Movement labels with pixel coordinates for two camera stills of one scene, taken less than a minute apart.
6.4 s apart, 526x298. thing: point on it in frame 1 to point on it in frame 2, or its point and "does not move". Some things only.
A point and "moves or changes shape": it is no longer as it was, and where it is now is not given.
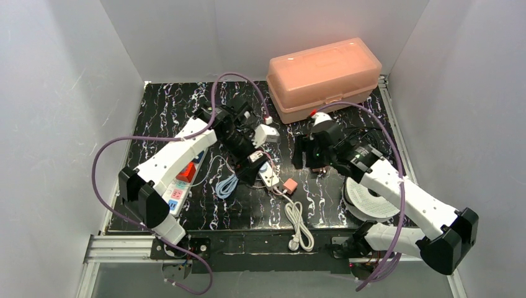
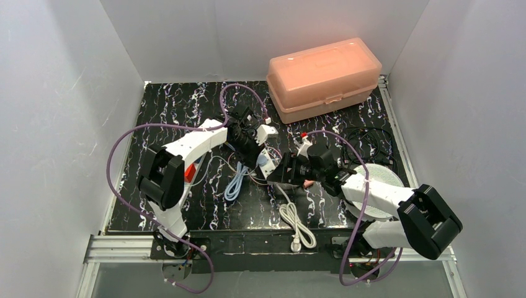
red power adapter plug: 187,173 does not move
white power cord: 303,237 moves or changes shape
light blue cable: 224,187 moves or changes shape
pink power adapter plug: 290,185 to 307,183
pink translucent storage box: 312,79 does not move
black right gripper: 306,152 to 290,171
